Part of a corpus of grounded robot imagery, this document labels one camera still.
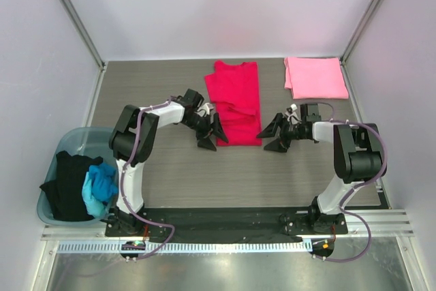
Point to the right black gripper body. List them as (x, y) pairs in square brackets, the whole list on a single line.
[(284, 131)]

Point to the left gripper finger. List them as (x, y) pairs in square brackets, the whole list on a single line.
[(206, 143), (217, 128)]

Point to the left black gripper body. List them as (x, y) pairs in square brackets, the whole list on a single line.
[(201, 125)]

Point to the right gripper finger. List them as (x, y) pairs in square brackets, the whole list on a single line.
[(280, 144), (271, 129)]

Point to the red t shirt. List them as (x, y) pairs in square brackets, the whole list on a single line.
[(235, 92)]

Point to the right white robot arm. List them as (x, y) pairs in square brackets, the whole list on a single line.
[(359, 159)]

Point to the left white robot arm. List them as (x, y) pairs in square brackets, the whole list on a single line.
[(132, 142)]

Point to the folded pink t shirt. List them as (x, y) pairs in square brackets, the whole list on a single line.
[(314, 78)]

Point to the blue t shirt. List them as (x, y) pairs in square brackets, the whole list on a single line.
[(99, 189)]

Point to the blue plastic basket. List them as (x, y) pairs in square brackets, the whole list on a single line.
[(89, 141)]

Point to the black t shirt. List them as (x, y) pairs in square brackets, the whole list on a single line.
[(64, 193)]

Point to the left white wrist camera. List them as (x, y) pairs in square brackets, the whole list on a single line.
[(205, 109)]

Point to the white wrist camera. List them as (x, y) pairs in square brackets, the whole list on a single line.
[(291, 114), (205, 109)]

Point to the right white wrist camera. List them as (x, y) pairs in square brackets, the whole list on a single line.
[(291, 114)]

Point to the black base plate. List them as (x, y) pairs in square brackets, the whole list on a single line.
[(228, 225)]

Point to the white slotted cable duct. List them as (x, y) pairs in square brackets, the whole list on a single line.
[(133, 247)]

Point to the right aluminium frame post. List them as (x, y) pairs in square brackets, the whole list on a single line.
[(360, 29)]

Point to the aluminium frame post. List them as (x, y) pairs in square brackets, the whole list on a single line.
[(82, 31), (360, 29)]

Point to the left aluminium frame post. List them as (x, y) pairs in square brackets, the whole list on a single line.
[(82, 31)]

